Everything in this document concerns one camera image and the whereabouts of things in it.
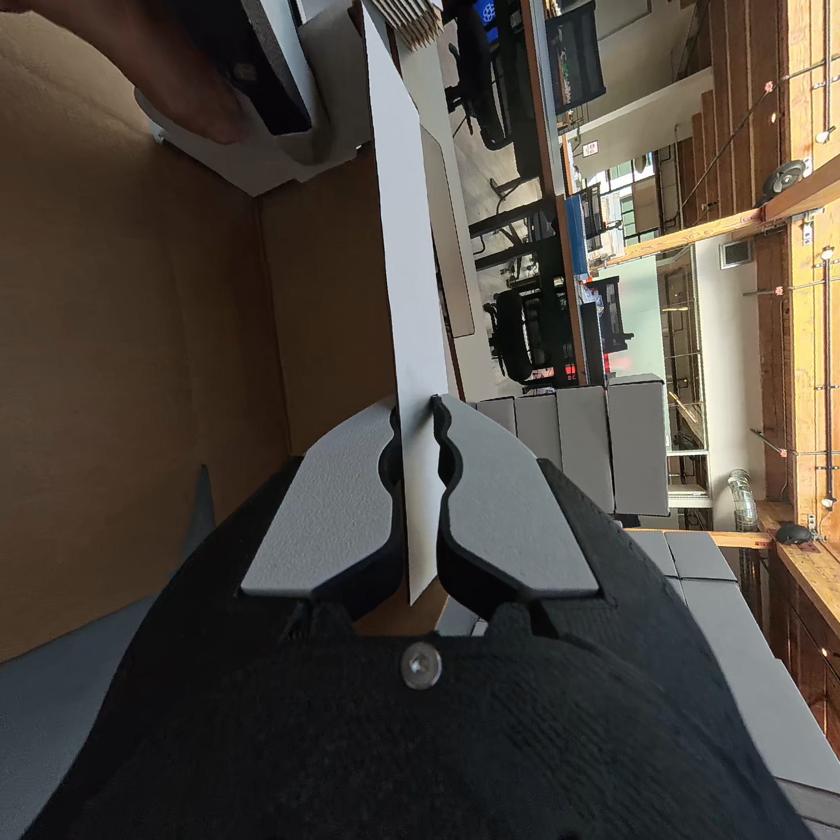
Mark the stack of white folded boxes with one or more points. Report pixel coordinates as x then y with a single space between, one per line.
584 446

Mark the blue flat box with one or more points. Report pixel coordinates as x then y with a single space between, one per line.
575 236

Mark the white cardboard box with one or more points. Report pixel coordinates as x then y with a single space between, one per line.
164 341

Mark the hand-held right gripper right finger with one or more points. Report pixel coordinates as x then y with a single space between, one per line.
512 518

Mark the black round speaker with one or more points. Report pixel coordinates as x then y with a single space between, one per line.
794 533
785 176

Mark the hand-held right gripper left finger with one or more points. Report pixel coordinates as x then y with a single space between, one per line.
321 518

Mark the grey wood-edged desk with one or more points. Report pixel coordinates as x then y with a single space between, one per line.
572 308
535 98

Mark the white wall vent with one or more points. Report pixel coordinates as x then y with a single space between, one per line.
735 254

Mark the red and white wall sign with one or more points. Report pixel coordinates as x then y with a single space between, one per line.
590 148

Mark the black mesh office chair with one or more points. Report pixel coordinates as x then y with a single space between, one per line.
518 334
485 85

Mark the silver air duct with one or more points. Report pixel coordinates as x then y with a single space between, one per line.
740 499

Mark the stack of flat cardboard sheets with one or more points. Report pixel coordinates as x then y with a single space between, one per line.
410 19

